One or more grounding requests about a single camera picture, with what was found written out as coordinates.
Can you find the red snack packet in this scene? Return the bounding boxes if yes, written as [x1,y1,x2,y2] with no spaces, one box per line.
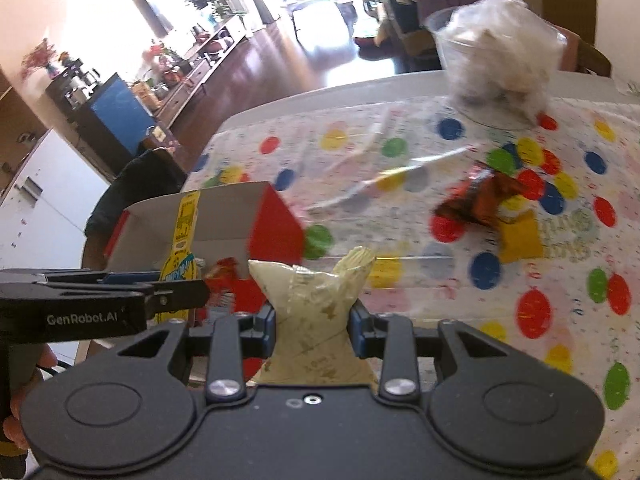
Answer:
[204,256,252,307]

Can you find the clear plastic container white bags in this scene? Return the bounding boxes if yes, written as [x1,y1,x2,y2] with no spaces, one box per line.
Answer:
[424,0,569,127]

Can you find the pale yellow snack packet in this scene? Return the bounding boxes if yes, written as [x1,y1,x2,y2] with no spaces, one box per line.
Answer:
[247,245,382,392]

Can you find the flower vase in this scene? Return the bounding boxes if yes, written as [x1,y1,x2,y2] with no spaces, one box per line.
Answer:
[21,39,67,80]

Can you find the white cabinet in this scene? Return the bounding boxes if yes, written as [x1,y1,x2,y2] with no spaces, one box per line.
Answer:
[0,127,112,272]

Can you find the red cardboard box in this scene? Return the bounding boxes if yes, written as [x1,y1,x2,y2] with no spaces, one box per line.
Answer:
[102,181,309,323]

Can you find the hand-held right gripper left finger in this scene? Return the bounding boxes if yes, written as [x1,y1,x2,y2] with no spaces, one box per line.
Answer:
[117,306,279,404]

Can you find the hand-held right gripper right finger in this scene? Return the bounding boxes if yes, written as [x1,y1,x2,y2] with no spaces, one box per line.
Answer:
[346,304,507,404]

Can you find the black cabinet blue panel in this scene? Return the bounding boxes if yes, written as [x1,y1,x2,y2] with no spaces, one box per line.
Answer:
[46,72,157,183]

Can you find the wooden chair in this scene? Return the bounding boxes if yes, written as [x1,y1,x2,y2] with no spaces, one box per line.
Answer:
[554,24,614,79]

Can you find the yellow snack packet blue print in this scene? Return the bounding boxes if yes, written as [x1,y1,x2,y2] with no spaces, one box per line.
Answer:
[157,191,207,328]

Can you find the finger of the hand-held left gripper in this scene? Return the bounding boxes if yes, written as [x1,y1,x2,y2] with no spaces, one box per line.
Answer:
[142,279,211,318]
[102,270,169,284]

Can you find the person's left hand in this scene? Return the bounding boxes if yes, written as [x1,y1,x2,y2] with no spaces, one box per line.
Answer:
[0,347,59,455]

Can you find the low media console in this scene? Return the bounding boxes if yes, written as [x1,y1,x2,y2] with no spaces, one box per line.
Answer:
[149,14,252,128]

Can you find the orange-yellow snack packet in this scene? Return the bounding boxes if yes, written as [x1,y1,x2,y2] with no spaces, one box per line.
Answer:
[496,209,547,264]

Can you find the balloon print tablecloth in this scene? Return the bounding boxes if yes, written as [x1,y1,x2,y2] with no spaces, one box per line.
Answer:
[181,69,640,480]

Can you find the black chair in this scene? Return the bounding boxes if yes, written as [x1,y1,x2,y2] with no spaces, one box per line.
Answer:
[86,148,189,235]

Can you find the red-brown snack packet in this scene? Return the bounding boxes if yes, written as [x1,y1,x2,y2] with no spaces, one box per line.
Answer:
[431,160,537,232]

